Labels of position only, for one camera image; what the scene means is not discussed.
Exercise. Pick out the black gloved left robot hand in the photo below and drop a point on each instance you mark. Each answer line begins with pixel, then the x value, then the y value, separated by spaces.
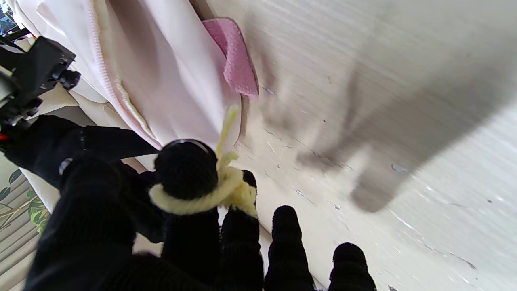
pixel 101 234

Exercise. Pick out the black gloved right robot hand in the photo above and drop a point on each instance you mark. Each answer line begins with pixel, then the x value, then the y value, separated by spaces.
pixel 60 141

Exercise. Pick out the pale pink backpack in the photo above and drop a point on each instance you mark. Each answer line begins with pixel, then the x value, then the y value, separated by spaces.
pixel 169 72

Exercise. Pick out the green leafy indoor plant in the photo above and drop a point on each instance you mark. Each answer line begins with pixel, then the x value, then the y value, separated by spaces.
pixel 34 210

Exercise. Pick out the beige pleated curtain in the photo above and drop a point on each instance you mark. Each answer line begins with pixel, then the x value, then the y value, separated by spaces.
pixel 16 250

